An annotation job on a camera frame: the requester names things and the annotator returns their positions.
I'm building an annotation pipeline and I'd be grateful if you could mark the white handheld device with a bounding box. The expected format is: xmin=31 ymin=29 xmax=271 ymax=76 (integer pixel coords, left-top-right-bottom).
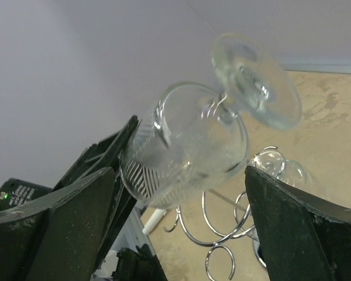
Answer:
xmin=142 ymin=209 xmax=167 ymax=235

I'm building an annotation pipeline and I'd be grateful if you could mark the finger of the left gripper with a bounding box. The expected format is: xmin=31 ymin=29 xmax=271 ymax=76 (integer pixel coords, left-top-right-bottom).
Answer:
xmin=96 ymin=166 xmax=137 ymax=266
xmin=53 ymin=115 xmax=139 ymax=190

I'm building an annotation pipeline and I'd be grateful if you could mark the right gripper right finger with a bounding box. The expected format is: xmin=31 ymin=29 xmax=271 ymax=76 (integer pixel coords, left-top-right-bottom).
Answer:
xmin=245 ymin=166 xmax=351 ymax=281

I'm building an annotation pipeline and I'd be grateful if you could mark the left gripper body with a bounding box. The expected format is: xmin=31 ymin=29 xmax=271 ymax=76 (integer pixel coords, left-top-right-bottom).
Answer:
xmin=90 ymin=242 xmax=167 ymax=281

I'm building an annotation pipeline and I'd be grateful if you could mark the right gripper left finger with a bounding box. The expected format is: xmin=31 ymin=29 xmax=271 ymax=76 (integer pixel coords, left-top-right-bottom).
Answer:
xmin=0 ymin=167 xmax=115 ymax=280

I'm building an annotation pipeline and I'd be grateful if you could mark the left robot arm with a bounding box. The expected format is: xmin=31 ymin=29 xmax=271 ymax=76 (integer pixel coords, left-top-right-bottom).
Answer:
xmin=0 ymin=116 xmax=138 ymax=280

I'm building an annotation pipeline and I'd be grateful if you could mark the chrome wine glass rack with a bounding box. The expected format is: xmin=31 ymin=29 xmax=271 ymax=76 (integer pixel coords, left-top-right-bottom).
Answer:
xmin=163 ymin=146 xmax=287 ymax=280

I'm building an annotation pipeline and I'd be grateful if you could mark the aluminium rail frame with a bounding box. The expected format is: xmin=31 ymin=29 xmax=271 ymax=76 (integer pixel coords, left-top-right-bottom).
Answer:
xmin=111 ymin=204 xmax=156 ymax=255

